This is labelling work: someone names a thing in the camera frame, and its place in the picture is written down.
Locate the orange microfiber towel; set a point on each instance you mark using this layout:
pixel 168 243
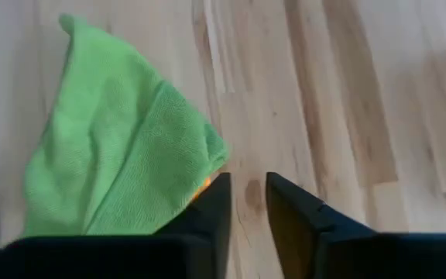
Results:
pixel 204 188

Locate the green microfiber towel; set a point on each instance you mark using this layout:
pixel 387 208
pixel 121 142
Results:
pixel 122 135

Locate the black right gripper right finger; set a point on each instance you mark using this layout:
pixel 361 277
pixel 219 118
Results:
pixel 343 259

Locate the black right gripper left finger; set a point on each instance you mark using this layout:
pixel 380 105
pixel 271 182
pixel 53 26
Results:
pixel 130 259

